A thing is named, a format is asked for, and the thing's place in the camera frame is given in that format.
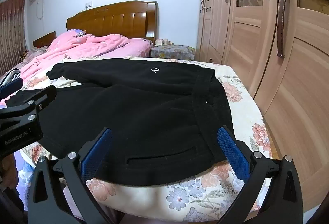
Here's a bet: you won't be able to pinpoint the grey white cloth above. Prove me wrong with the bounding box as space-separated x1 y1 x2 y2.
0 69 22 82

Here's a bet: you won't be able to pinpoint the purple pillow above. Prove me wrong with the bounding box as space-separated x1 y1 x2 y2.
63 28 86 37

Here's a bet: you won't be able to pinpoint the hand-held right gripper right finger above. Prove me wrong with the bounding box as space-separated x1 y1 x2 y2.
217 125 304 224

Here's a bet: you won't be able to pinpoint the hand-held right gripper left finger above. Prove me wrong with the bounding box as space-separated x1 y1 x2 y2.
27 126 114 224

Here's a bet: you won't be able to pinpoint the floral bed sheet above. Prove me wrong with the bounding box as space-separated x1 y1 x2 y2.
19 56 273 220

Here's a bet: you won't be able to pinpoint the floral covered nightstand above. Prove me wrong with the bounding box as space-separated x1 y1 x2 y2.
150 44 196 61

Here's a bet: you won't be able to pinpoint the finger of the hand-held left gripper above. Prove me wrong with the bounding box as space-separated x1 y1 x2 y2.
0 85 57 135

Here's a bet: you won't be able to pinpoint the person's left hand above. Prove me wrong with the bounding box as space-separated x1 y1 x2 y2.
0 155 19 188

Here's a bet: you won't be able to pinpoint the black pants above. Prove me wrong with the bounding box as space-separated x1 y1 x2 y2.
5 58 235 186

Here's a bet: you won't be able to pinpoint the small items on nightstand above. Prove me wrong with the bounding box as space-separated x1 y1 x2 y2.
155 38 176 46

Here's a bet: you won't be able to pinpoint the wooden wardrobe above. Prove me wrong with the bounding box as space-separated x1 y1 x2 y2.
197 0 329 214

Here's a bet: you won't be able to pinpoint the small wooden headboard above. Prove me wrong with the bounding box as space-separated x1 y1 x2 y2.
32 31 57 48

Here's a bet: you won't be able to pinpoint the pink quilt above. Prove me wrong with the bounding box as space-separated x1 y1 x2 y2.
0 28 153 108

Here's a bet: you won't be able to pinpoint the large wooden headboard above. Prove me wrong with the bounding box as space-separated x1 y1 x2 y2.
66 1 158 43

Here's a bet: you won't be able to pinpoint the patterned red curtain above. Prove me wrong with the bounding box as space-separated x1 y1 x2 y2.
0 0 27 76

